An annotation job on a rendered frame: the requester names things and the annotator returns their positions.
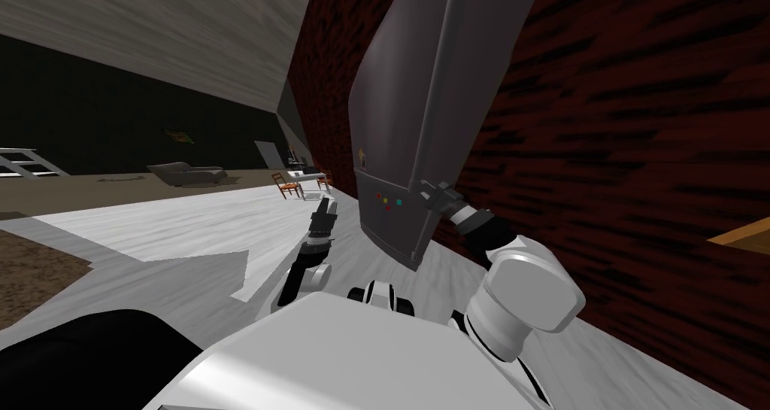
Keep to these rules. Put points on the brown wooden chair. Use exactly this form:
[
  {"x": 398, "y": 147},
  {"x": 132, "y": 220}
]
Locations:
[
  {"x": 286, "y": 184},
  {"x": 325, "y": 180}
]

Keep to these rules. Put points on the green wall picture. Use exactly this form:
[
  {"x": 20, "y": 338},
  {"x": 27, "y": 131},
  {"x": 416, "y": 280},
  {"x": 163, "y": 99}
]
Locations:
[{"x": 179, "y": 136}]

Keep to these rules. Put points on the tall grey fridge door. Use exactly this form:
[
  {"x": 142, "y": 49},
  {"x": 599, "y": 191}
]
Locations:
[{"x": 397, "y": 97}]

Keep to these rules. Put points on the grey fridge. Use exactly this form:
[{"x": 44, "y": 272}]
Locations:
[{"x": 481, "y": 67}]

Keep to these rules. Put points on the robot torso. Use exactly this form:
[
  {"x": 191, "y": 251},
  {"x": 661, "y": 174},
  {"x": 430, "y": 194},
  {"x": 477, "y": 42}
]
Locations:
[{"x": 337, "y": 356}]

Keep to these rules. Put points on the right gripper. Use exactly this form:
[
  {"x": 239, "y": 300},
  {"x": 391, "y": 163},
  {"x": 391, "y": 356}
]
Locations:
[{"x": 446, "y": 199}]

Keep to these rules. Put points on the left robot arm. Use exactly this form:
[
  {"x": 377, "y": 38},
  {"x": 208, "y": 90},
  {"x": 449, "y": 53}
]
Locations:
[{"x": 90, "y": 362}]

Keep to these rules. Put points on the grey room door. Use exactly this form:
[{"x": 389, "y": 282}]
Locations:
[{"x": 269, "y": 155}]

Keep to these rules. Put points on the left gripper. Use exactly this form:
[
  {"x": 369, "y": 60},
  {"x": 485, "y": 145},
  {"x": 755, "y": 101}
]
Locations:
[{"x": 321, "y": 224}]

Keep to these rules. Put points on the brown rug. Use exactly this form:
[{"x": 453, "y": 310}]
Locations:
[{"x": 33, "y": 274}]

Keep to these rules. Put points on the light wooden furniture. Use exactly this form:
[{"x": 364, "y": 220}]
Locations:
[{"x": 746, "y": 236}]

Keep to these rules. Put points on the white table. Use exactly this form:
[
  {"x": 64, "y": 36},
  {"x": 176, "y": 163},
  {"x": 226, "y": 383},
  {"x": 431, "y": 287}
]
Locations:
[{"x": 304, "y": 174}]

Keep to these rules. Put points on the grey sofa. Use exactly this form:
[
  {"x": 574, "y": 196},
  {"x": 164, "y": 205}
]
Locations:
[{"x": 187, "y": 174}]

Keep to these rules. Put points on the short grey fridge door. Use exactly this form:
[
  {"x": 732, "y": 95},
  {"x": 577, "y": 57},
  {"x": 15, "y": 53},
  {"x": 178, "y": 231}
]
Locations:
[{"x": 391, "y": 223}]

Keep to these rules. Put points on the white shelf rack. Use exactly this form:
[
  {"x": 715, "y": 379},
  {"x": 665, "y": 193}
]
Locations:
[{"x": 27, "y": 162}]

